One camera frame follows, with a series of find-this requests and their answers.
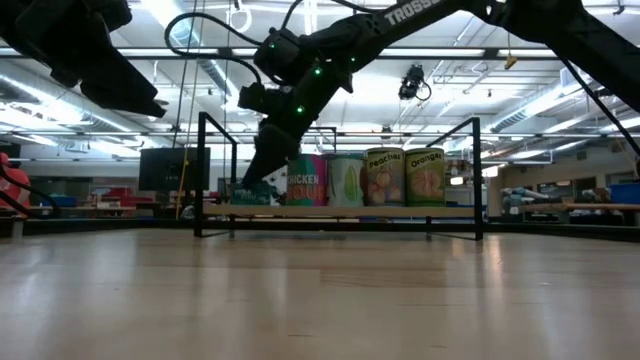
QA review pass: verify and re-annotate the black curved cable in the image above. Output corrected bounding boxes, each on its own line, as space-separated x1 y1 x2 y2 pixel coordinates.
0 164 62 221

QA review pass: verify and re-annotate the black background monitor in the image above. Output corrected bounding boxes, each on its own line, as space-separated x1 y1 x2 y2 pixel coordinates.
138 146 212 193

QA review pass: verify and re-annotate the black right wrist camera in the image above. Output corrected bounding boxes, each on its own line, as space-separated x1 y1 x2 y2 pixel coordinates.
237 81 281 115

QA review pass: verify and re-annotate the wooden shelf with black legs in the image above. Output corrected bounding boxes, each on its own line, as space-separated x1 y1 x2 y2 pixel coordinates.
193 110 485 242

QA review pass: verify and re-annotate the red bulky object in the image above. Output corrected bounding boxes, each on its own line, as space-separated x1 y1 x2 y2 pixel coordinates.
0 152 32 211

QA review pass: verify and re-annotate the red storage bin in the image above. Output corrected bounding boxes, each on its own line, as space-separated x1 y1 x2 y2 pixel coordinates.
89 187 156 206

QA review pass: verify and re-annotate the chicken soup can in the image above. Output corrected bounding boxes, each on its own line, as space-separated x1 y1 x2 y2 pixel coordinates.
285 153 329 208

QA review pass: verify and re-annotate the teal label tin can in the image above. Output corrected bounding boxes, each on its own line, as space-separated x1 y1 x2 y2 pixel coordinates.
230 180 275 207

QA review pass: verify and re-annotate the oranges label can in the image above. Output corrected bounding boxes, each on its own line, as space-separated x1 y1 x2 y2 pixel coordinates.
403 147 446 208

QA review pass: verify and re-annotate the blue storage bin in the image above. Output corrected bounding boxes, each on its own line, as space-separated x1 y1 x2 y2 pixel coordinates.
608 182 640 205

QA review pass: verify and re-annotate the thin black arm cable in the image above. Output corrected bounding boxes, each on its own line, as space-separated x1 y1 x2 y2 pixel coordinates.
557 52 640 159

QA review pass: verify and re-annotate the white corn label can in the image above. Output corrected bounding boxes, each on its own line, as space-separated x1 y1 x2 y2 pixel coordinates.
325 153 366 208

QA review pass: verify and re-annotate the grey background machine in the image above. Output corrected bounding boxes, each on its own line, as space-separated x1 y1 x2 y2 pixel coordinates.
499 187 539 216

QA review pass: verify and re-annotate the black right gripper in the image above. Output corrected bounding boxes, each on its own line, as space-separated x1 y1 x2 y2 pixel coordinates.
241 62 354 189

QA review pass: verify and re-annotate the peaches label can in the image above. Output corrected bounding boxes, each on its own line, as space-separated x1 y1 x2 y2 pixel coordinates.
363 147 406 208

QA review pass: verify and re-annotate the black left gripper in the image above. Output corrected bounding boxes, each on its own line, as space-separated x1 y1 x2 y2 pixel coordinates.
0 0 170 120

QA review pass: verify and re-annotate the black aluminium table frame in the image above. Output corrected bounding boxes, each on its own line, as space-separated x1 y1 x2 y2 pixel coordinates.
0 215 640 245

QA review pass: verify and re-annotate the wooden background bench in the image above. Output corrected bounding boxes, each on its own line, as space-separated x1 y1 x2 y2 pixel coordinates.
537 202 640 226

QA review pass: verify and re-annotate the black looped camera cable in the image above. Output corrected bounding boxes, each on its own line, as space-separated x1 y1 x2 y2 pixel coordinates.
163 10 264 85

